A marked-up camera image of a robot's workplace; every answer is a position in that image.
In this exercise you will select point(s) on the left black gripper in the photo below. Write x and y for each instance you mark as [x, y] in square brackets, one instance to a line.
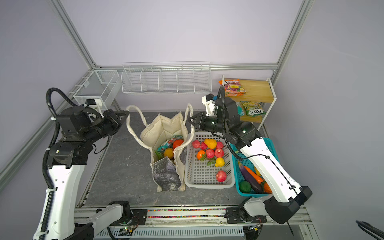
[110, 115]

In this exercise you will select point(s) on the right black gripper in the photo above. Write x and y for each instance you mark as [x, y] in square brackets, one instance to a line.
[202, 124]

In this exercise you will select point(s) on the red tomato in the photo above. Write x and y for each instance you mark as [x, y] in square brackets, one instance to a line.
[177, 143]

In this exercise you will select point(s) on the yellow brown mango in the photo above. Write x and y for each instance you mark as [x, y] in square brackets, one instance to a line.
[169, 153]

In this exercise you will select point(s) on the cream canvas grocery bag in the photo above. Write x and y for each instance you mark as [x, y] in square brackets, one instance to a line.
[166, 139]

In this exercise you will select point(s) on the teal snack bag top shelf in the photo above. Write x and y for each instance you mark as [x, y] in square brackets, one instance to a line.
[168, 144]

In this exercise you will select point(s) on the teal snack bag shelf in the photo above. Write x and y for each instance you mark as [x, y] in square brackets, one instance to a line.
[168, 144]
[240, 109]

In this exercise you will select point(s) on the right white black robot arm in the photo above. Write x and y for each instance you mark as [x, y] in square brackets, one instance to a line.
[245, 142]

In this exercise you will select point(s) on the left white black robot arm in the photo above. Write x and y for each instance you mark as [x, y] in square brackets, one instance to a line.
[77, 128]

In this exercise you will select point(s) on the teal snack bag lower shelf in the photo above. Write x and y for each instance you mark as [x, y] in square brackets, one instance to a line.
[240, 109]

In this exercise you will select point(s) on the orange snack bag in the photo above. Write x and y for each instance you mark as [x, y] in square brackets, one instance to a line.
[233, 88]

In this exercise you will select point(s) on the green Foxs candy bag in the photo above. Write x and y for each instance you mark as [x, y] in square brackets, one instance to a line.
[253, 109]

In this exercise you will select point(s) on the red apple back left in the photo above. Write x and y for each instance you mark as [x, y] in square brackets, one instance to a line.
[196, 144]

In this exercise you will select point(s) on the red apple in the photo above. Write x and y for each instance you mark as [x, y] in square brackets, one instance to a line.
[221, 176]
[219, 153]
[196, 144]
[210, 153]
[203, 146]

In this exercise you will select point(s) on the yellow pear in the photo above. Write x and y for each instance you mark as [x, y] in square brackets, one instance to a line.
[211, 143]

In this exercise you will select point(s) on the small orange tangerine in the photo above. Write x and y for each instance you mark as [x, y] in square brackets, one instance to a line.
[201, 155]

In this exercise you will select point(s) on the small white mesh basket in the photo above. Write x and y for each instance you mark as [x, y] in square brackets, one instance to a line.
[101, 86]

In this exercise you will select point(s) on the red apple centre right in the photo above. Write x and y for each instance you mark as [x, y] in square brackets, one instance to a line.
[219, 153]

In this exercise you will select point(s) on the leafy red twig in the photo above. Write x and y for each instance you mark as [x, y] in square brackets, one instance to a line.
[210, 162]

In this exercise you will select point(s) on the white plastic fruit basket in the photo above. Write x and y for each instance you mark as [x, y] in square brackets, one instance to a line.
[201, 174]

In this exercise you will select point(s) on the yellow lemon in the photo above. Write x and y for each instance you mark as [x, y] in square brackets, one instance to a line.
[220, 162]

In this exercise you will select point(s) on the teal plastic vegetable basket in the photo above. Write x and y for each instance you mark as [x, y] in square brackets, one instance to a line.
[248, 164]

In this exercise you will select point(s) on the red apple front right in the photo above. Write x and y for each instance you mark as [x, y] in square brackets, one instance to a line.
[221, 176]

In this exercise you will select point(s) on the white wooden two-tier shelf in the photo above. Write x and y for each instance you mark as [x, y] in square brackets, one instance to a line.
[261, 92]

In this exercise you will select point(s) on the green avocado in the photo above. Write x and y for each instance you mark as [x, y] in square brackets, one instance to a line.
[245, 187]

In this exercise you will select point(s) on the orange carrot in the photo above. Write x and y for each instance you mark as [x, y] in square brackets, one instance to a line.
[254, 175]

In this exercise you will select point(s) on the purple eggplant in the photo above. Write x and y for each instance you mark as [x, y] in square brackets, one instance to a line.
[257, 188]

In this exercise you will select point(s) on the orange bell pepper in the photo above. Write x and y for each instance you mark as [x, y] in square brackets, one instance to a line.
[267, 188]

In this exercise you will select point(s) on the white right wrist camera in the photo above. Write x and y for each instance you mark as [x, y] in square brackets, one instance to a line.
[209, 103]

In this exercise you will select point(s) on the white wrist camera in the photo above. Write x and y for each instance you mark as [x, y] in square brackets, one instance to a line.
[95, 104]
[209, 103]

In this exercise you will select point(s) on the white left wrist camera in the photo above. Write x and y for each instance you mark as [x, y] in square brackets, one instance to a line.
[95, 104]

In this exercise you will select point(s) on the long white wire basket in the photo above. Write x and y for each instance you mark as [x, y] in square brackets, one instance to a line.
[166, 77]

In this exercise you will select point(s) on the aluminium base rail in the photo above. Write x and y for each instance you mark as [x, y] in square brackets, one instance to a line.
[164, 222]

